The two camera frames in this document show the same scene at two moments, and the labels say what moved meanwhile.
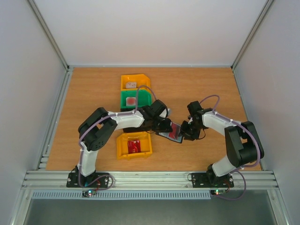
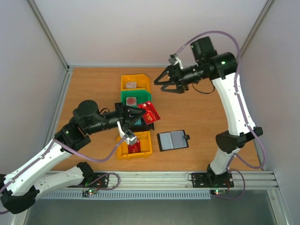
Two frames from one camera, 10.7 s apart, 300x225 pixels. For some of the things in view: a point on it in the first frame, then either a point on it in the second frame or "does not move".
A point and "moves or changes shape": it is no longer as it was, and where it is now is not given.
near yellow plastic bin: x=122 y=145 does not move
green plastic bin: x=144 y=98 does not move
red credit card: x=176 y=131 moves or changes shape
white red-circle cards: x=131 y=101 does not move
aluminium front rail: x=46 y=180 does not move
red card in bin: x=134 y=146 does not move
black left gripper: x=167 y=127 → x=123 y=113
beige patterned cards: x=132 y=85 does not move
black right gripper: x=186 y=129 → x=176 y=77
